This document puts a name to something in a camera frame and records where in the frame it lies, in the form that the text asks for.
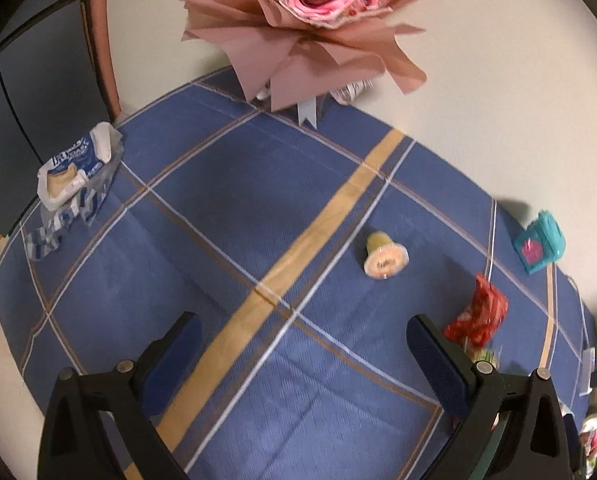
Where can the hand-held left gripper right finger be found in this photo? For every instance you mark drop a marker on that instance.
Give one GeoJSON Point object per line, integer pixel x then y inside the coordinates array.
{"type": "Point", "coordinates": [436, 360]}

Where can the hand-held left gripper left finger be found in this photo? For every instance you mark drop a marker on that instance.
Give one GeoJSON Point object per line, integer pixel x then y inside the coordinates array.
{"type": "Point", "coordinates": [178, 355]}

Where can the pink flower bouquet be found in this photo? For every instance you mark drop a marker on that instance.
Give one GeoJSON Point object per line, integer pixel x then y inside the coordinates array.
{"type": "Point", "coordinates": [318, 10]}

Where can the red snack packet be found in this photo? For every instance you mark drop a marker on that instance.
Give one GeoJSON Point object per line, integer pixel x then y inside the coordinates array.
{"type": "Point", "coordinates": [478, 315]}

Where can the clear green rice cracker packet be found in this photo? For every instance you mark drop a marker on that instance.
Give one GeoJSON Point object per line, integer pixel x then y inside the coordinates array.
{"type": "Point", "coordinates": [484, 356]}

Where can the blue white snack packet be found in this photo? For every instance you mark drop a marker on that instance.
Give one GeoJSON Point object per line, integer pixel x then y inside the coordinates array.
{"type": "Point", "coordinates": [78, 170]}

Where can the blue plaid tablecloth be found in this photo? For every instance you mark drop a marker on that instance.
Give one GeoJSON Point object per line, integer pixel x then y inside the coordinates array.
{"type": "Point", "coordinates": [278, 210]}

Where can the teal plastic container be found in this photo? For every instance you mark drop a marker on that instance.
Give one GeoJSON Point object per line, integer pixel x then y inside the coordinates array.
{"type": "Point", "coordinates": [538, 242]}

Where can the jelly cup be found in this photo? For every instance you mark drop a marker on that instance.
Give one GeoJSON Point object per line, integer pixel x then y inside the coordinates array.
{"type": "Point", "coordinates": [386, 260]}

